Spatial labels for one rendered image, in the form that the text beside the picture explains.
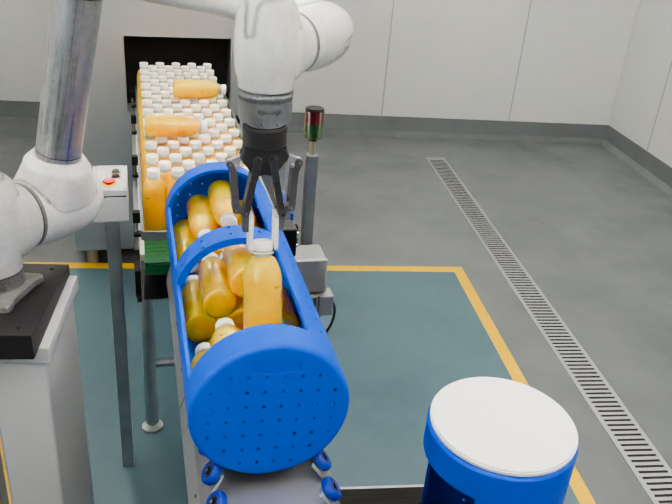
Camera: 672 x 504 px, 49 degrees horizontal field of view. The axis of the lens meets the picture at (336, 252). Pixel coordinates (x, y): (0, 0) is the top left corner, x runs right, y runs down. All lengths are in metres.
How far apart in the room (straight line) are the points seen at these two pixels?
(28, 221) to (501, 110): 5.42
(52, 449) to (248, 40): 1.09
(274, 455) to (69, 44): 0.93
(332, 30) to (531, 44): 5.42
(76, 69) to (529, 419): 1.17
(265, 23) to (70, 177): 0.76
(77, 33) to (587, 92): 5.74
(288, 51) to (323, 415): 0.63
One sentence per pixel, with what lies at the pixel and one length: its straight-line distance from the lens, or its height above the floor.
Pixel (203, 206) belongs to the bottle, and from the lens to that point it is 1.92.
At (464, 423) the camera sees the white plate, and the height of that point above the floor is 1.04.
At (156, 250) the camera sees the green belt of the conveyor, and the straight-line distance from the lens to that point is 2.25.
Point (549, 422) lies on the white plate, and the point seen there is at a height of 1.04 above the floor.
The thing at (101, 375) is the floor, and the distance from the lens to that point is 3.27.
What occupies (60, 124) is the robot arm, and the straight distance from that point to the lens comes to 1.73.
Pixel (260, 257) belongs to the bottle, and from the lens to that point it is 1.32.
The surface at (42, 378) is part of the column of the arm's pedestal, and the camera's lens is 1.73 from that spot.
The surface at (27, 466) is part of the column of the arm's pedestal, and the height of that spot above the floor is 0.66.
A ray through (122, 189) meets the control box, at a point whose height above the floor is 1.10.
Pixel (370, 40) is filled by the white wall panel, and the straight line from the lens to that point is 6.28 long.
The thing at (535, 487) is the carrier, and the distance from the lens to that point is 1.39.
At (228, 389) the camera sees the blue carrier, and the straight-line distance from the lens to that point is 1.26.
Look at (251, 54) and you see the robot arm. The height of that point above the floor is 1.68.
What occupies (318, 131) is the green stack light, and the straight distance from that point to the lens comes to 2.43.
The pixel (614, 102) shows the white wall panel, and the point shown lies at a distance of 7.11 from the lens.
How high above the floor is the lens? 1.92
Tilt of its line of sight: 27 degrees down
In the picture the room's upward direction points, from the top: 5 degrees clockwise
